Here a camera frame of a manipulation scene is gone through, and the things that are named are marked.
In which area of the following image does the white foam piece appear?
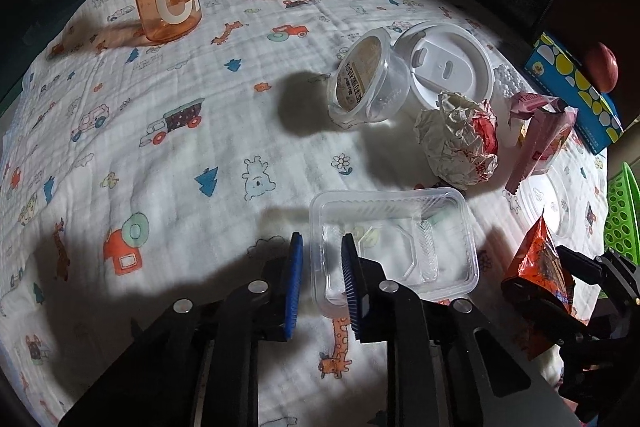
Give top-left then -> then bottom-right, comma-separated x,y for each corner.
492,63 -> 523,98

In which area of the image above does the white plastic lid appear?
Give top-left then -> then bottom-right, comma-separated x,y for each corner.
392,20 -> 496,105

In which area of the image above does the red apple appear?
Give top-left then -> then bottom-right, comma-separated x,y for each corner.
585,43 -> 619,94

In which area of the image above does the paper wrapper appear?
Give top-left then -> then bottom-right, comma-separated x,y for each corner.
413,90 -> 500,191

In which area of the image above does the printed white blanket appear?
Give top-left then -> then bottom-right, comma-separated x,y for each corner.
0,0 -> 613,427

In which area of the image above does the orange snack packet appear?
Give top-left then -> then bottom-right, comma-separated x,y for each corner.
502,207 -> 583,360

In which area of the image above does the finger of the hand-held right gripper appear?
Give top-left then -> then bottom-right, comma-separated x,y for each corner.
501,279 -> 596,348
556,245 -> 608,290

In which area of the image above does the blue dotted tissue box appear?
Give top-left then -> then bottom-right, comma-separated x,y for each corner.
524,32 -> 625,156

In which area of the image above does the pink snack wrapper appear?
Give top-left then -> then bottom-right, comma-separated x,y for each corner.
504,93 -> 578,192

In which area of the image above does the clear pudding cup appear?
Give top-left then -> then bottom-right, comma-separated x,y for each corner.
327,28 -> 412,130

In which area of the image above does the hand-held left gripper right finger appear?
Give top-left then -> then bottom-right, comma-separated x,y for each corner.
341,233 -> 583,427

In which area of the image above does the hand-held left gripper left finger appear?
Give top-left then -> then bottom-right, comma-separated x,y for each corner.
60,232 -> 306,427

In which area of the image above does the clear plastic lid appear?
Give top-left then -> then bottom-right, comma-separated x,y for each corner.
517,174 -> 573,238

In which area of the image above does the green mesh basket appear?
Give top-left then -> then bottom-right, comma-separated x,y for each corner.
602,162 -> 640,265

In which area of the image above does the clear plastic tray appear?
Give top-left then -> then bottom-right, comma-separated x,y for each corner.
308,187 -> 480,319

